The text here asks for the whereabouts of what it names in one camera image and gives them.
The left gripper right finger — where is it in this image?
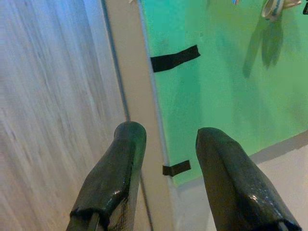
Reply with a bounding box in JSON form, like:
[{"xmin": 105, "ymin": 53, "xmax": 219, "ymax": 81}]
[{"xmin": 196, "ymin": 127, "xmax": 303, "ymax": 231}]

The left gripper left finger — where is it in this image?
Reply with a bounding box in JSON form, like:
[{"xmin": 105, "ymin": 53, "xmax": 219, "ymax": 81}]
[{"xmin": 66, "ymin": 121, "xmax": 147, "ymax": 231}]

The green hook board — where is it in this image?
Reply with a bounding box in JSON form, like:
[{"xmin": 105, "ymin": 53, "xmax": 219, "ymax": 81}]
[{"xmin": 138, "ymin": 0, "xmax": 308, "ymax": 188}]

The black tape strip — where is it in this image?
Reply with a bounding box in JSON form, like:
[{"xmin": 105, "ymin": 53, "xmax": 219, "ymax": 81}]
[
  {"xmin": 150, "ymin": 44, "xmax": 202, "ymax": 73},
  {"xmin": 162, "ymin": 159, "xmax": 192, "ymax": 177}
]

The light wood grain door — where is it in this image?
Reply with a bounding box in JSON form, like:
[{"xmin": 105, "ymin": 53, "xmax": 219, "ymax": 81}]
[{"xmin": 0, "ymin": 0, "xmax": 130, "ymax": 231}]

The white striped hanging strap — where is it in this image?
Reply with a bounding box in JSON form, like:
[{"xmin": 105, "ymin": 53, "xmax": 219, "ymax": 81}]
[{"xmin": 261, "ymin": 0, "xmax": 303, "ymax": 22}]

